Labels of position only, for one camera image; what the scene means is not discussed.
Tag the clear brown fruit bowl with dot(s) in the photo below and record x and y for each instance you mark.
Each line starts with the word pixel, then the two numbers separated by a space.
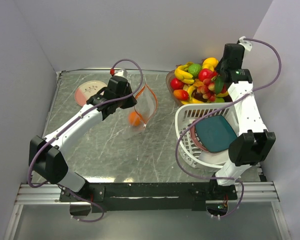
pixel 190 88

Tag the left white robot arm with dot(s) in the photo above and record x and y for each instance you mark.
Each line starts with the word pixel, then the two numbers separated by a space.
pixel 47 154

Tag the clear orange zip top bag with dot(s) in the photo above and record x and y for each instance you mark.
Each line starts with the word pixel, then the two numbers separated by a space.
pixel 147 104

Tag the orange fruit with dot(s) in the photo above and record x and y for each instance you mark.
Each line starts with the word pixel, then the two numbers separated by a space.
pixel 134 119

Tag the lychee cluster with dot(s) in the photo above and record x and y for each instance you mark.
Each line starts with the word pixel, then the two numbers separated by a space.
pixel 208 91

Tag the teal plate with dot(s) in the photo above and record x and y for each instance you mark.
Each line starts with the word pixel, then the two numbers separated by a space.
pixel 215 133

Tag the red apple front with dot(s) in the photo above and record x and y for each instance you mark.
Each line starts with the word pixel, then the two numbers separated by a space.
pixel 176 84

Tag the yellow banana bunch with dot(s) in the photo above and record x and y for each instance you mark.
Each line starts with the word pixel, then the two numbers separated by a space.
pixel 182 74

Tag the red apple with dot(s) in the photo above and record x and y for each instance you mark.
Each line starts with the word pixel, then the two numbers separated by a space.
pixel 205 74
pixel 176 84

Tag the yellow lemon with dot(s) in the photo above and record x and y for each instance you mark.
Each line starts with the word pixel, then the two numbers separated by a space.
pixel 211 61

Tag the white plate in basket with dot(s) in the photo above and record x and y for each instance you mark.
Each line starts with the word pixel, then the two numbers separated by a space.
pixel 214 158

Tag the aluminium frame rail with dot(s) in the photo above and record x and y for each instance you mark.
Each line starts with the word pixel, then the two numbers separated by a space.
pixel 49 194

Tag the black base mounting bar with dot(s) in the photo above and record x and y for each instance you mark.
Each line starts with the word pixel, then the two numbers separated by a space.
pixel 110 197

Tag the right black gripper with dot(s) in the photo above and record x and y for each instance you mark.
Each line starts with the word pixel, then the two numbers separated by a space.
pixel 217 67

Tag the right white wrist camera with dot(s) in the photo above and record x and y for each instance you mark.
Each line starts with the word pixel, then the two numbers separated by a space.
pixel 245 43

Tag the pink and cream plate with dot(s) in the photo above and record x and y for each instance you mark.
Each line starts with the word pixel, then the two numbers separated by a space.
pixel 86 90

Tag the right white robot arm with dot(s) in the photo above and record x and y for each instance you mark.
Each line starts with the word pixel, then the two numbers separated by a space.
pixel 254 141

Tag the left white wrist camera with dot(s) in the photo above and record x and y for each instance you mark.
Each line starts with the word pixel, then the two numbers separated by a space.
pixel 120 73

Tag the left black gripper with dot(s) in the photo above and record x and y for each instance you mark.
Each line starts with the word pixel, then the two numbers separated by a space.
pixel 130 104

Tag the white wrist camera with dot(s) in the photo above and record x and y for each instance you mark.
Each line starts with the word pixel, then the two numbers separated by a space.
pixel 245 43
pixel 120 73

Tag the pink plate in basket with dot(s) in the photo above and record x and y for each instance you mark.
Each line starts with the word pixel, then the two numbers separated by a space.
pixel 196 142

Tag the dark purple plum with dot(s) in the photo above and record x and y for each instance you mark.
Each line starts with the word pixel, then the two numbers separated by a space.
pixel 198 96

